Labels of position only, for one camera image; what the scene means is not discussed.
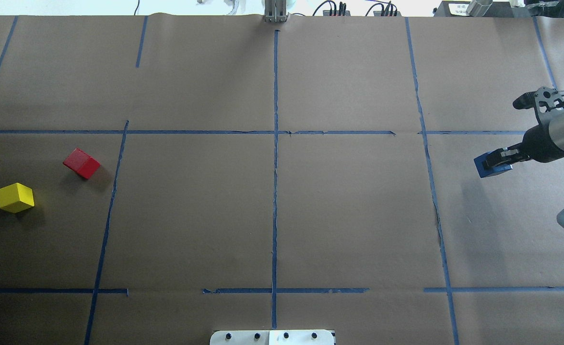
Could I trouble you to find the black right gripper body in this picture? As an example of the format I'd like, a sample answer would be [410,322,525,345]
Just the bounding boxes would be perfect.
[511,126,558,163]

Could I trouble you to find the blue wooden block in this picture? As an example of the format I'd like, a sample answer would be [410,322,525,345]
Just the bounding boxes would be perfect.
[473,151,513,178]

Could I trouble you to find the red wooden block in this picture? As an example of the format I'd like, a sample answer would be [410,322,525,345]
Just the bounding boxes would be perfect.
[63,147,101,179]

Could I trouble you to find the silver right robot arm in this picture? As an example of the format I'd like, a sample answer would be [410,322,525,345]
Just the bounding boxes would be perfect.
[473,101,564,229]

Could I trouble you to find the small metal cup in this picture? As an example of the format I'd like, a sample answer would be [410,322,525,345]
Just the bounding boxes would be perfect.
[466,0,493,18]

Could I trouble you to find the black box on desk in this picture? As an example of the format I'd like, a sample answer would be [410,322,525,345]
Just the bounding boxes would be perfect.
[433,0,532,18]

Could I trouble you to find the black power strip far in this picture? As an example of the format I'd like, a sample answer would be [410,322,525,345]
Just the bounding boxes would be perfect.
[370,1,400,17]

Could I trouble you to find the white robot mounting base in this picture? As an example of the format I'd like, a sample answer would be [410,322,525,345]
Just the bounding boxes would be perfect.
[209,329,336,345]

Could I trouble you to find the yellow wooden block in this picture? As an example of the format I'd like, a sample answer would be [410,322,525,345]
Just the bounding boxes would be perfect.
[0,183,35,214]

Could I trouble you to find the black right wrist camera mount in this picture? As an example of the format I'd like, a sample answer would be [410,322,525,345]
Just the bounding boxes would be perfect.
[512,87,564,126]

